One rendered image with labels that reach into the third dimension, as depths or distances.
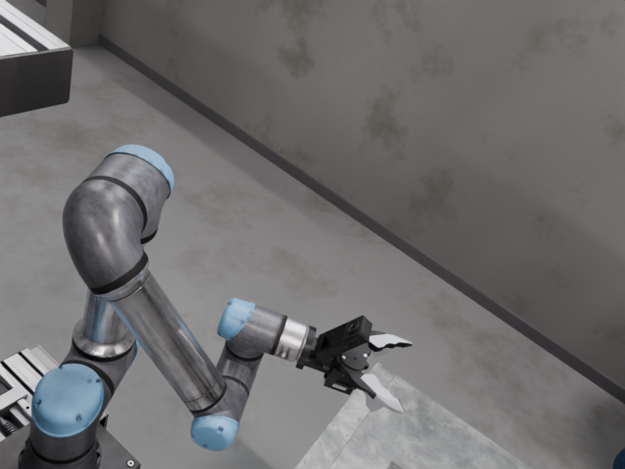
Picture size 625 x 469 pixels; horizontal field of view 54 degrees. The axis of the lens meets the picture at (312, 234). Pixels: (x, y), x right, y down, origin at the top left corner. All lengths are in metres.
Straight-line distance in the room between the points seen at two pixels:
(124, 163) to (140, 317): 0.24
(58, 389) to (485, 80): 2.90
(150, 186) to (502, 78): 2.79
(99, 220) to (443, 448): 1.38
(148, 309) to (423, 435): 1.22
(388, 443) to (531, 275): 2.13
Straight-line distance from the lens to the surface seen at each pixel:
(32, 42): 0.50
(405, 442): 1.95
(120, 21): 5.32
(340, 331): 1.09
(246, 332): 1.10
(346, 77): 3.99
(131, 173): 0.98
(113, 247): 0.91
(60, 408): 1.19
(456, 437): 2.05
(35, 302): 3.10
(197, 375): 1.03
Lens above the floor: 2.23
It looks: 35 degrees down
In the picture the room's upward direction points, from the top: 22 degrees clockwise
